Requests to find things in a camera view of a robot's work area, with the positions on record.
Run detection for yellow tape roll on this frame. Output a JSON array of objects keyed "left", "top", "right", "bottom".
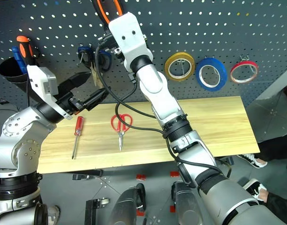
[{"left": 164, "top": 52, "right": 196, "bottom": 83}]

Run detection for black table frame bracket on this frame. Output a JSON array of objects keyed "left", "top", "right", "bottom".
[{"left": 71, "top": 169, "right": 104, "bottom": 181}]

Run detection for red handled scissors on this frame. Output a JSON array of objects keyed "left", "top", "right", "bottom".
[{"left": 110, "top": 113, "right": 133, "bottom": 152}]

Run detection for dark grey pegboard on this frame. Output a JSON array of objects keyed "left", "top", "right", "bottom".
[{"left": 0, "top": 0, "right": 287, "bottom": 111}]

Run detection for black plastic tool cup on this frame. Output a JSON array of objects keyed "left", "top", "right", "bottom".
[{"left": 0, "top": 56, "right": 40, "bottom": 104}]

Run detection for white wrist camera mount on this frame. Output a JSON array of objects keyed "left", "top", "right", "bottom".
[
  {"left": 108, "top": 12, "right": 154, "bottom": 73},
  {"left": 26, "top": 65, "right": 73, "bottom": 120}
]

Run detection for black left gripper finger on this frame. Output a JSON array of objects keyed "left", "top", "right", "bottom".
[
  {"left": 83, "top": 88, "right": 110, "bottom": 112},
  {"left": 56, "top": 71, "right": 92, "bottom": 96}
]

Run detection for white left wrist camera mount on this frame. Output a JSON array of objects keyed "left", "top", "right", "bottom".
[{"left": 26, "top": 65, "right": 73, "bottom": 120}]

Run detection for dark rounded robot leg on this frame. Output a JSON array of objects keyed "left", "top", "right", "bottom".
[
  {"left": 107, "top": 182, "right": 147, "bottom": 225},
  {"left": 171, "top": 181, "right": 204, "bottom": 225}
]

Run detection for orange and black screwdriver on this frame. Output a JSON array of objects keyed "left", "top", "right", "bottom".
[{"left": 15, "top": 35, "right": 38, "bottom": 67}]

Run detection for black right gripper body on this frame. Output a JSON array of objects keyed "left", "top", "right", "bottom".
[{"left": 97, "top": 32, "right": 126, "bottom": 69}]

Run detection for blue tape roll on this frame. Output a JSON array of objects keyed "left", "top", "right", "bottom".
[{"left": 195, "top": 58, "right": 228, "bottom": 92}]

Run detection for blue handled screwdriver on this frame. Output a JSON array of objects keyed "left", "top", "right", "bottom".
[{"left": 12, "top": 46, "right": 27, "bottom": 74}]

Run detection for black and white sneaker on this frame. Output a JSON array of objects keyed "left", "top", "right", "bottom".
[
  {"left": 236, "top": 153, "right": 268, "bottom": 169},
  {"left": 242, "top": 178, "right": 269, "bottom": 203}
]

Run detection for orange and black pliers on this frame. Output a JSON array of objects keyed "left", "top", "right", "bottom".
[{"left": 91, "top": 0, "right": 124, "bottom": 25}]

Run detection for person's black trouser leg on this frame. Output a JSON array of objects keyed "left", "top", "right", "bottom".
[
  {"left": 263, "top": 191, "right": 287, "bottom": 213},
  {"left": 255, "top": 130, "right": 287, "bottom": 163}
]

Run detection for red handled screwdriver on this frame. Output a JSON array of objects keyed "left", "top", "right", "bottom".
[{"left": 71, "top": 115, "right": 85, "bottom": 160}]

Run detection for red tape roll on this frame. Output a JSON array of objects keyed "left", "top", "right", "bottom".
[{"left": 229, "top": 60, "right": 260, "bottom": 85}]

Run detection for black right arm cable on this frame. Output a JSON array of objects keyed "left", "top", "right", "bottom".
[{"left": 95, "top": 44, "right": 233, "bottom": 188}]

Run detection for blue handled scissors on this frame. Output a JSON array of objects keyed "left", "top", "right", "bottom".
[{"left": 77, "top": 43, "right": 113, "bottom": 89}]

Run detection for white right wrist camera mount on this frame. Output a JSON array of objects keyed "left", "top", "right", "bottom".
[{"left": 108, "top": 12, "right": 154, "bottom": 73}]

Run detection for black frame with caster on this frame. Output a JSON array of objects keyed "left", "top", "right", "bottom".
[{"left": 84, "top": 197, "right": 111, "bottom": 225}]

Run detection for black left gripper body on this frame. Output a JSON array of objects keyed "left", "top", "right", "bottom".
[{"left": 53, "top": 91, "right": 89, "bottom": 116}]

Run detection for white shoe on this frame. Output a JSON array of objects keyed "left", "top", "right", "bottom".
[{"left": 48, "top": 205, "right": 61, "bottom": 225}]

